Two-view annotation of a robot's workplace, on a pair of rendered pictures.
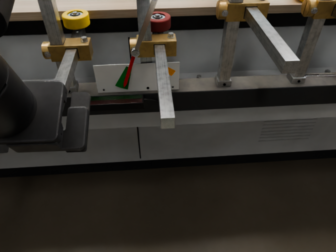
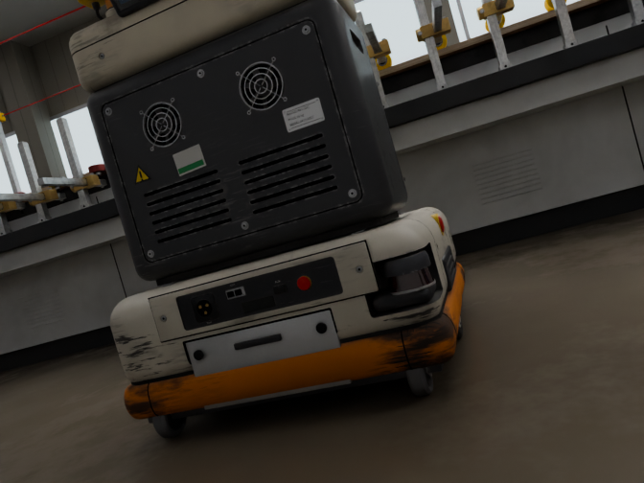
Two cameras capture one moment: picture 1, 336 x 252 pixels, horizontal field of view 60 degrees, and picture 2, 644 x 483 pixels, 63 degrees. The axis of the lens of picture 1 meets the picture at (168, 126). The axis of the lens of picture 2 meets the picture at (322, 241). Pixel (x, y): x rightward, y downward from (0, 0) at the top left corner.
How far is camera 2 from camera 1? 177 cm
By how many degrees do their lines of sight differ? 44
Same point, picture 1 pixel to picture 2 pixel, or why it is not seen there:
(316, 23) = (428, 41)
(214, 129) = (424, 197)
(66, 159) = not seen: hidden behind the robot
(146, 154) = not seen: hidden behind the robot
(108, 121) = not seen: hidden behind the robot
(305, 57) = (436, 67)
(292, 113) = (462, 124)
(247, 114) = (420, 134)
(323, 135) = (560, 179)
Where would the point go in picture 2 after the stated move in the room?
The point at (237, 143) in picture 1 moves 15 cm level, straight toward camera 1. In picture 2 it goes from (459, 212) to (446, 217)
